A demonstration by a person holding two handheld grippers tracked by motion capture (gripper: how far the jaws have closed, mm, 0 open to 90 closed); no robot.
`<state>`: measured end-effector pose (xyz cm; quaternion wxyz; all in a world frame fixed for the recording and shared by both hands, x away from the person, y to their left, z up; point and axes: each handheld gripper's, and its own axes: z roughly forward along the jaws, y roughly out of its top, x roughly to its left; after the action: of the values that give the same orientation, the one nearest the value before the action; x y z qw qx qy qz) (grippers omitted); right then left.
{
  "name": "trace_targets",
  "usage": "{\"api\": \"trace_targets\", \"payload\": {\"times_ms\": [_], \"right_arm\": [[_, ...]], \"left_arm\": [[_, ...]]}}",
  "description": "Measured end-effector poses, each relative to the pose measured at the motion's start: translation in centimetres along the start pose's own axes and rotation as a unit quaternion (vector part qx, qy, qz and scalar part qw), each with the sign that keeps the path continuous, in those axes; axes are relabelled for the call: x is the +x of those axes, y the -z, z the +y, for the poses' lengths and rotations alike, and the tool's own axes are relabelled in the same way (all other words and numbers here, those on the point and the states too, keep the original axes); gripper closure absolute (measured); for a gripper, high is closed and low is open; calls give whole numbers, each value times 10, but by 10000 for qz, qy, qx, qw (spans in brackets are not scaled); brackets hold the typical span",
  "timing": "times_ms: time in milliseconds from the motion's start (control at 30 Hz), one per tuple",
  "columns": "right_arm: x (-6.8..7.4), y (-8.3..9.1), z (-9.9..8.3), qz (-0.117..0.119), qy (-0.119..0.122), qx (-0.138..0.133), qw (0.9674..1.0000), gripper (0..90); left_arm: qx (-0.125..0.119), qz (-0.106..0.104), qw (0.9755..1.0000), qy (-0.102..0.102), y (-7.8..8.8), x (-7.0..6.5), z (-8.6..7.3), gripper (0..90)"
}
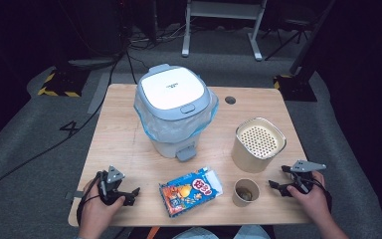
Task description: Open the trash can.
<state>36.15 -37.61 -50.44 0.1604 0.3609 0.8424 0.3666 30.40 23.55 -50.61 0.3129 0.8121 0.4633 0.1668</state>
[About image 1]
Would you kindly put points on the black tripod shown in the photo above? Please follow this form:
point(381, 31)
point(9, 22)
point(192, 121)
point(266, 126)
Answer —
point(286, 36)

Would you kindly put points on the white metal desk frame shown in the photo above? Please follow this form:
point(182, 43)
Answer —
point(224, 10)

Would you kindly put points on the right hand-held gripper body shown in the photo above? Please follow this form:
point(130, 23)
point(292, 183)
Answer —
point(303, 172)

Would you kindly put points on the yellow-brown tea bag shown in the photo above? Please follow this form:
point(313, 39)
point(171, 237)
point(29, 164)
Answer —
point(244, 193)

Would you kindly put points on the beige canister with perforated strainer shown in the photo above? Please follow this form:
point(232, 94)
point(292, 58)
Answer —
point(245, 156)

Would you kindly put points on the blue snack packet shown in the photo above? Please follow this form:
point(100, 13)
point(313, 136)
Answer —
point(187, 194)

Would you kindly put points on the clear blue-edged bin liner bag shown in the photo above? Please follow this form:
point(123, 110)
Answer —
point(165, 127)

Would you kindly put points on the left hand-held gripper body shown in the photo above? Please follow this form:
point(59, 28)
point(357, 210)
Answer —
point(110, 186)

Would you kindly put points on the person's right hand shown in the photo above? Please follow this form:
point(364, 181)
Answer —
point(311, 202)

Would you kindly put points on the brown paper cup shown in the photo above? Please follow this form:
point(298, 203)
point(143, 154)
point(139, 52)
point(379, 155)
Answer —
point(240, 199)

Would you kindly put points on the grey tape strip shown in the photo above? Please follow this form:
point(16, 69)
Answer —
point(76, 194)

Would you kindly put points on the person's legs in jeans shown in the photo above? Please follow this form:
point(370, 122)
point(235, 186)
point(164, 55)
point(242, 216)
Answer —
point(219, 233)

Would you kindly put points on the black yellow striped base plate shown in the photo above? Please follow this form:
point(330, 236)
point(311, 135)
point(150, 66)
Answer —
point(63, 83)

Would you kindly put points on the person's left hand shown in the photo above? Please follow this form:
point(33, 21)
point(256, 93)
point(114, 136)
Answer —
point(96, 212)

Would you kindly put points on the white grey pedal trash bin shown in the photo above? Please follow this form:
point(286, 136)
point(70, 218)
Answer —
point(172, 88)

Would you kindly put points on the black stand with striped base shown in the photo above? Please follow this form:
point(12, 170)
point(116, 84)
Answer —
point(300, 79)

